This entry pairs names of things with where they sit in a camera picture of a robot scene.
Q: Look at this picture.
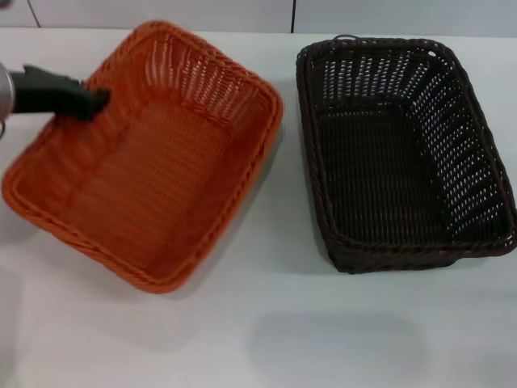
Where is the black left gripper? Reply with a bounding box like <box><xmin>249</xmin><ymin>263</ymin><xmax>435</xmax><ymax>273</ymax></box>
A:
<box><xmin>8</xmin><ymin>64</ymin><xmax>112</xmax><ymax>123</ymax></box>

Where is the orange woven plastic basket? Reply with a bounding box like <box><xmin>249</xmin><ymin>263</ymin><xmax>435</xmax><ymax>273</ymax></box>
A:
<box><xmin>1</xmin><ymin>20</ymin><xmax>284</xmax><ymax>295</ymax></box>

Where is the dark brown woven basket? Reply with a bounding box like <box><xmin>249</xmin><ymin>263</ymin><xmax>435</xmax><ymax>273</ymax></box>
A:
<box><xmin>296</xmin><ymin>35</ymin><xmax>517</xmax><ymax>275</ymax></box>

